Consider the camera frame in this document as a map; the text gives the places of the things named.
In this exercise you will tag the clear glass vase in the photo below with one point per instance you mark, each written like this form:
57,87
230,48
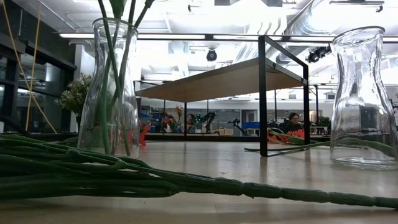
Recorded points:
360,93
88,118

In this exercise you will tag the yellow tulip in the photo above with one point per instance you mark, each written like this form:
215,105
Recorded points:
118,7

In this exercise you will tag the red tulip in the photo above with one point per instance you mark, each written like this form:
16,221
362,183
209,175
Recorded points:
104,18

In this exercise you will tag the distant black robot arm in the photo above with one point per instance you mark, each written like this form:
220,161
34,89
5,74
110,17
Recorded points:
208,119

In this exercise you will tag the distant orange flowers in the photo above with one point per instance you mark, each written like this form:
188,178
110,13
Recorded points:
179,113

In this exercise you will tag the blue box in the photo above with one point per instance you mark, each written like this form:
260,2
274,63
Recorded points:
251,125

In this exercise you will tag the person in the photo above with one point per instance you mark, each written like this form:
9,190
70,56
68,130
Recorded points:
293,119

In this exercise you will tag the potted white-flowered plant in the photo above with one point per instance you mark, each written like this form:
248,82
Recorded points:
73,96

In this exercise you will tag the purple flower bunch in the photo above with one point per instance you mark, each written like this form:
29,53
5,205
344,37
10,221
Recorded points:
93,183

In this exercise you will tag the black ceiling fixture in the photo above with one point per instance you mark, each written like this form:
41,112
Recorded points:
317,54

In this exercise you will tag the round black camera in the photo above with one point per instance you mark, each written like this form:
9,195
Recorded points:
211,55

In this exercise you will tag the black overhead frame bar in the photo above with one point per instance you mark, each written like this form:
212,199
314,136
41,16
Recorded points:
236,36

